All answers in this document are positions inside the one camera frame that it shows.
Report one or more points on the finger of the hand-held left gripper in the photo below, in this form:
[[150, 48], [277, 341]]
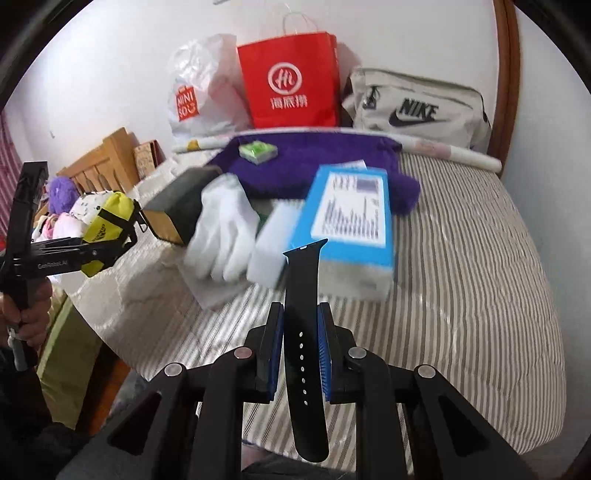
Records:
[[113, 247], [57, 244]]

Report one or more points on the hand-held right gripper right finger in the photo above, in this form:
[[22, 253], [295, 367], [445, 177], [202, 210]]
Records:
[[325, 355]]

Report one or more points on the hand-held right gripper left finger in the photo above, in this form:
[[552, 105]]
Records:
[[275, 350]]

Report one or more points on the white foam block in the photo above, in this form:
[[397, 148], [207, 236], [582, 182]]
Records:
[[272, 244]]

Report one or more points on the white gloves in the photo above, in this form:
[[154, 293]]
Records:
[[221, 226]]

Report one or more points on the person's left hand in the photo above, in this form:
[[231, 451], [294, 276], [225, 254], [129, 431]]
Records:
[[33, 323]]

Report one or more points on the pink clothes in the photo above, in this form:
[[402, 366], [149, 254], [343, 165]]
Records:
[[60, 228]]

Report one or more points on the white dotted cloth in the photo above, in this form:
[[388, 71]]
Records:
[[85, 205]]

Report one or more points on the purple plush toy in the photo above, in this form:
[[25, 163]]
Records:
[[62, 194]]

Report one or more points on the dark green box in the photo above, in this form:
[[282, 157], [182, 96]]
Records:
[[178, 203]]

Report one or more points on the wooden headboard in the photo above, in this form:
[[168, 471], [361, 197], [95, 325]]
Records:
[[106, 161]]

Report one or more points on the brown patterned book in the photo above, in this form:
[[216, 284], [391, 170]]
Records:
[[147, 159]]

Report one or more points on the blue cardboard box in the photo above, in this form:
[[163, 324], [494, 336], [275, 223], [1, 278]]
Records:
[[346, 230]]

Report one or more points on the green packet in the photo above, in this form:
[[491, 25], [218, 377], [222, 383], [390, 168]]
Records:
[[257, 152]]

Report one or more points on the white plastic shopping bag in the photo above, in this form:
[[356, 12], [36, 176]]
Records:
[[203, 92]]

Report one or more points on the purple sweater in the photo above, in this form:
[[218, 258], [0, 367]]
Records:
[[295, 152]]

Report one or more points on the red paper bag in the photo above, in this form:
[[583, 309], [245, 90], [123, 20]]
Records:
[[288, 83]]

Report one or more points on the rolled paper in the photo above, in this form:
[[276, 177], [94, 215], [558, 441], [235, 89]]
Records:
[[461, 154]]

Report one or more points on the grey waist bag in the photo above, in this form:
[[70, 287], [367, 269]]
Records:
[[415, 110]]

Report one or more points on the wooden door frame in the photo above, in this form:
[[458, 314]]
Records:
[[508, 83]]

